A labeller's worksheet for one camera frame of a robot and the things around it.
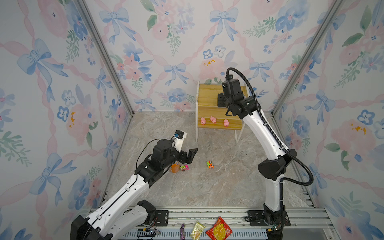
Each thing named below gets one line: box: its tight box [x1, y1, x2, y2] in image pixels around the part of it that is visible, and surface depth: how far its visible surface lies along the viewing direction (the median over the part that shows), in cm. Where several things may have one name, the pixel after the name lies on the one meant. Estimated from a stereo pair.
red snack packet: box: [205, 216, 233, 240], surface depth 71 cm
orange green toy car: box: [206, 160, 215, 169], surface depth 92 cm
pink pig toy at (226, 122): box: [223, 118, 230, 127], surface depth 92 cm
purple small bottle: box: [180, 223, 185, 240], surface depth 72 cm
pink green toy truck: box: [180, 164, 190, 172], surface depth 90 cm
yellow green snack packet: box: [190, 221, 206, 240], surface depth 71 cm
